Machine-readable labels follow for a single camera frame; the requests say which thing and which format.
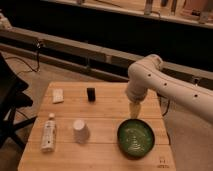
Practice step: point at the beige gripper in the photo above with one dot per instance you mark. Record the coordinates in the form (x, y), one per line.
(134, 109)

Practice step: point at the white ceramic cup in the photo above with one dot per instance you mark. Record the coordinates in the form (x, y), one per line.
(80, 131)

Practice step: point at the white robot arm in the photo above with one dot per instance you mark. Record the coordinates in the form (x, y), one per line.
(146, 74)

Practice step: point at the white eraser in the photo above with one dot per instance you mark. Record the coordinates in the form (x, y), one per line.
(57, 96)

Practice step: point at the black rectangular block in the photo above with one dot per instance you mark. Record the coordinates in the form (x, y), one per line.
(91, 94)

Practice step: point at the white tube bottle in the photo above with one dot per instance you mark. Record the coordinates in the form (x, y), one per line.
(49, 134)

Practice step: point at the green ceramic bowl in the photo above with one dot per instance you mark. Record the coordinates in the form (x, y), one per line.
(135, 138)

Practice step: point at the black office chair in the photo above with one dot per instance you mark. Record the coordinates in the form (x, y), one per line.
(11, 98)

